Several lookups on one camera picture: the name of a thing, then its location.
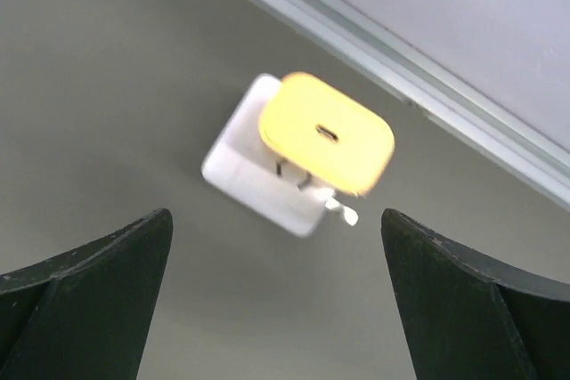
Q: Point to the small orange plug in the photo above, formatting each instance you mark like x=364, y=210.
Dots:
x=324, y=132

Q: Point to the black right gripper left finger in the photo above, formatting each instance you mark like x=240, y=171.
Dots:
x=86, y=313

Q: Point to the white cube socket adapter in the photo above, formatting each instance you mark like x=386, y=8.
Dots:
x=240, y=165

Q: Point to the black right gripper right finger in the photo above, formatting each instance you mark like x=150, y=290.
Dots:
x=466, y=315

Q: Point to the aluminium frame rail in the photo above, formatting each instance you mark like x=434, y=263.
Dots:
x=460, y=109

